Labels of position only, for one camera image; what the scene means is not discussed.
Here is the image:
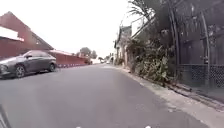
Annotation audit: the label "trees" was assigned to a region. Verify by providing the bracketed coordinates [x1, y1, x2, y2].
[75, 46, 98, 60]

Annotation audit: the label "leafy plants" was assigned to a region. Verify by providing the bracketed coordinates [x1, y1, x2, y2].
[125, 0, 174, 84]

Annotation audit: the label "grey asphalt road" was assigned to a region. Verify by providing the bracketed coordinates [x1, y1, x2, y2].
[0, 63, 211, 128]

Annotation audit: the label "concrete kerb strip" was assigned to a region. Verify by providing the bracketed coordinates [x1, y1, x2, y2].
[113, 65, 224, 128]

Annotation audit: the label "grey car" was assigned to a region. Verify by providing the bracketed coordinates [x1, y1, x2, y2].
[0, 49, 58, 80]

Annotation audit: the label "dark metal fence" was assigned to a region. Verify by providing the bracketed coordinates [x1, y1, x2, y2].
[166, 0, 224, 91]

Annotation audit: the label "red building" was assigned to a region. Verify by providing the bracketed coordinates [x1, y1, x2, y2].
[0, 11, 54, 61]

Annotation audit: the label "red wall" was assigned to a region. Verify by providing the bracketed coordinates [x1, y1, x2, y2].
[46, 49, 93, 69]

